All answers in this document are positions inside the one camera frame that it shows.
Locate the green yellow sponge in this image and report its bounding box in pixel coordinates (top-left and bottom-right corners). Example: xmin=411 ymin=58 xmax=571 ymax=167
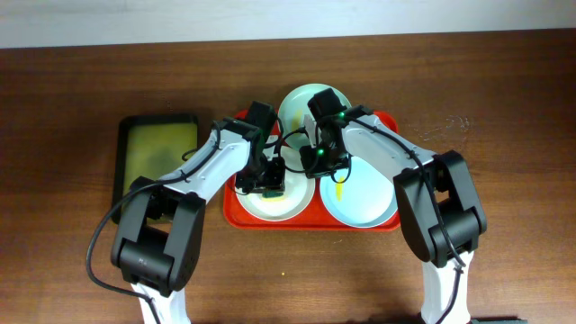
xmin=262 ymin=191 xmax=284 ymax=199

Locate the white plate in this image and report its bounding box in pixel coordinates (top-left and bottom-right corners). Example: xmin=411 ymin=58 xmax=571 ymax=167
xmin=236 ymin=171 xmax=316 ymax=221

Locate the mint green plate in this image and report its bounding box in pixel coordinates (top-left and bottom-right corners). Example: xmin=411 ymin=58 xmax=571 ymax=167
xmin=278 ymin=84 xmax=352 ymax=135

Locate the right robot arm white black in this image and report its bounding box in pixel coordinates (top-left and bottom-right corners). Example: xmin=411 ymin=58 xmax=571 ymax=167
xmin=301 ymin=106 xmax=487 ymax=323

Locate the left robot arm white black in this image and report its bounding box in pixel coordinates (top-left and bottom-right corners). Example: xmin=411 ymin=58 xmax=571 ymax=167
xmin=111 ymin=116 xmax=283 ymax=323

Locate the red plastic tray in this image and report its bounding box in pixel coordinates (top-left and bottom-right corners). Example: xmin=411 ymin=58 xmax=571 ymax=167
xmin=222 ymin=109 xmax=401 ymax=232

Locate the black tray with soapy water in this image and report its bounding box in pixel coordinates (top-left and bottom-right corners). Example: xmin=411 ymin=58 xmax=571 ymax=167
xmin=112 ymin=113 xmax=198 ymax=203

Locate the light blue plate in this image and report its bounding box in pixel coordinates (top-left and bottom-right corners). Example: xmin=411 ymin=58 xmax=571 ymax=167
xmin=319 ymin=157 xmax=398 ymax=229

